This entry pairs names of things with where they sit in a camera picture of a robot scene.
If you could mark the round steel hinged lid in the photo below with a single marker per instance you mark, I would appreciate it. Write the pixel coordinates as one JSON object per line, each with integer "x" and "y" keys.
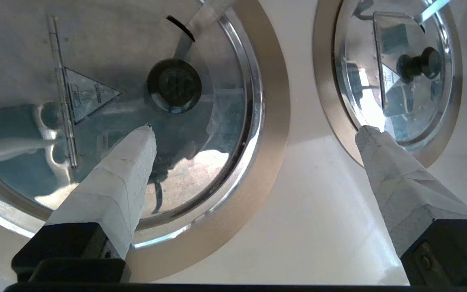
{"x": 403, "y": 101}
{"x": 217, "y": 101}

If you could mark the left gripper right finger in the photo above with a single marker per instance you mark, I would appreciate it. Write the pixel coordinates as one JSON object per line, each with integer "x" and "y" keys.
{"x": 412, "y": 194}

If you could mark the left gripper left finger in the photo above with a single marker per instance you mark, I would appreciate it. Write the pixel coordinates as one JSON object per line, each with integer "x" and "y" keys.
{"x": 112, "y": 194}

